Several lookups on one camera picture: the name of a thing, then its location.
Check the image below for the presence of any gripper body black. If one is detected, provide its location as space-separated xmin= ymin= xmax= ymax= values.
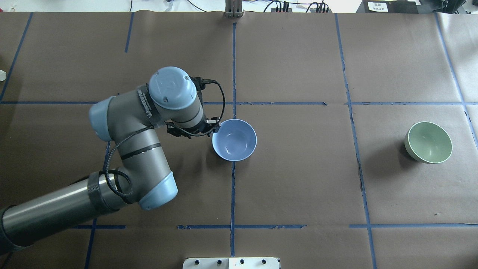
xmin=166 ymin=119 xmax=215 ymax=139

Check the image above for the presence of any blue bowl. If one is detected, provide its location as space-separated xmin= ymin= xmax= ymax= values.
xmin=212 ymin=119 xmax=258 ymax=162

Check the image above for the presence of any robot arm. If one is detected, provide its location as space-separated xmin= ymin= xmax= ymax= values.
xmin=1 ymin=67 xmax=223 ymax=255

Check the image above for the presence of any green bowl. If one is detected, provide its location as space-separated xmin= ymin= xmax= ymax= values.
xmin=404 ymin=121 xmax=453 ymax=164

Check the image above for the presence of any orange black connector far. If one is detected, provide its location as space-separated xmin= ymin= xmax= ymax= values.
xmin=263 ymin=0 xmax=292 ymax=13

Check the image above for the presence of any orange black connector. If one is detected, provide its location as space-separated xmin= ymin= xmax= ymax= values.
xmin=263 ymin=0 xmax=292 ymax=13
xmin=306 ymin=1 xmax=330 ymax=13

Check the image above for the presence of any orange black connector near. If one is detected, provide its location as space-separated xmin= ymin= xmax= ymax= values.
xmin=306 ymin=1 xmax=330 ymax=13

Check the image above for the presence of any black power supply box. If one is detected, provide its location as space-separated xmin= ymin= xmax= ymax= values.
xmin=356 ymin=0 xmax=419 ymax=14

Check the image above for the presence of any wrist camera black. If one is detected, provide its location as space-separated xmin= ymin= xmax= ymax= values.
xmin=189 ymin=77 xmax=207 ymax=102

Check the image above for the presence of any aluminium frame post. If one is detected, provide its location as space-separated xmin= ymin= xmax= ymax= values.
xmin=225 ymin=0 xmax=244 ymax=18

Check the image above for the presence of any white camera pole with base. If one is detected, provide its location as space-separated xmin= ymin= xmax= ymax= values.
xmin=182 ymin=257 xmax=282 ymax=269

